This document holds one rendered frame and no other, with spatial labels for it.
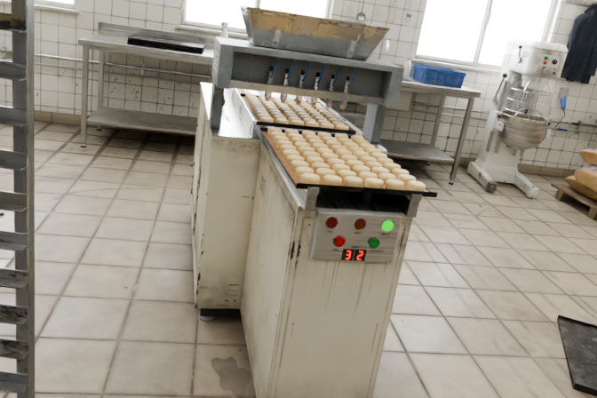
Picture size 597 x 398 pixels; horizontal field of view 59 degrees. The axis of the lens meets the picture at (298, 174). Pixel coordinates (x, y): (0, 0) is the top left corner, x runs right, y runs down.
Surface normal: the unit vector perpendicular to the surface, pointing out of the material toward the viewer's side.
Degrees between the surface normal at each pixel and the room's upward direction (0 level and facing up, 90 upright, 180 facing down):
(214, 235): 90
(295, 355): 90
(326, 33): 115
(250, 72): 90
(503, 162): 90
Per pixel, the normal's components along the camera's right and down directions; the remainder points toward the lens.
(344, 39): 0.13, 0.69
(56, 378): 0.15, -0.94
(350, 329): 0.21, 0.32
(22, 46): 0.00, 0.29
